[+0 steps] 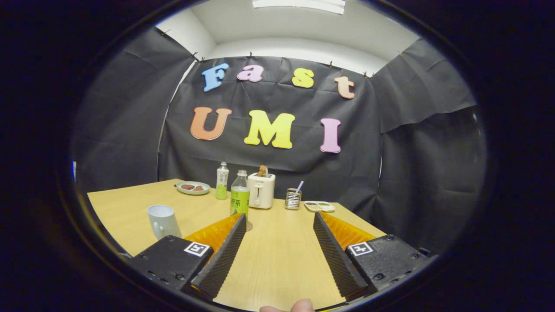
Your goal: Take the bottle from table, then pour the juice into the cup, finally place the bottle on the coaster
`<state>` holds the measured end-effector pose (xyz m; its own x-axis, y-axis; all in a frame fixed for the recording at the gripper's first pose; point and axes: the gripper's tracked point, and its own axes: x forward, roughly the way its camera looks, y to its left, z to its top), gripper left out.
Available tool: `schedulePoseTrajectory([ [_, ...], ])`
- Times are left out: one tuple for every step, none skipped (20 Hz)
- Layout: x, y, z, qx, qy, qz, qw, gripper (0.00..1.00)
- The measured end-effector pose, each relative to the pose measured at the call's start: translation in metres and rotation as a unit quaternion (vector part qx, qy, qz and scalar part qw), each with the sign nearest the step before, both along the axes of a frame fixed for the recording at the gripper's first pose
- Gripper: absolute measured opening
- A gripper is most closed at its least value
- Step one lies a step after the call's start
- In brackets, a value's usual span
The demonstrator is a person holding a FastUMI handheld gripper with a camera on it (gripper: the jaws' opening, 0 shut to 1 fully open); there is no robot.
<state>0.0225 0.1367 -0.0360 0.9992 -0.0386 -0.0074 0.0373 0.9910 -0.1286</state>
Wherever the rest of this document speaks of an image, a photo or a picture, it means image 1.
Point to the white toaster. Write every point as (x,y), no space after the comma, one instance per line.
(261,193)

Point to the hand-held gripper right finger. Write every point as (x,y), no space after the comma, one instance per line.
(336,253)

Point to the ceiling light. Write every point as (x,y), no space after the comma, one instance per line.
(299,4)

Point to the metal spoon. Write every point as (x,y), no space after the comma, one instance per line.
(299,186)

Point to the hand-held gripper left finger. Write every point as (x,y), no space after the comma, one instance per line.
(225,253)

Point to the green label juice bottle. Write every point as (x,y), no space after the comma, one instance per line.
(239,199)

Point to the capped white green tea bottle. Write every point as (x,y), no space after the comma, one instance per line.
(222,182)

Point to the white cup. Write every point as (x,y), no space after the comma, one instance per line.
(162,221)

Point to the white divided dish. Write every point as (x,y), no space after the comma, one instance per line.
(320,206)

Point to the wooden table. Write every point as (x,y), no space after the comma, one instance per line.
(282,255)

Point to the pale green plate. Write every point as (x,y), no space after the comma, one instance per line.
(193,192)

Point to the bread slice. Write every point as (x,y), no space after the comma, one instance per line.
(263,171)

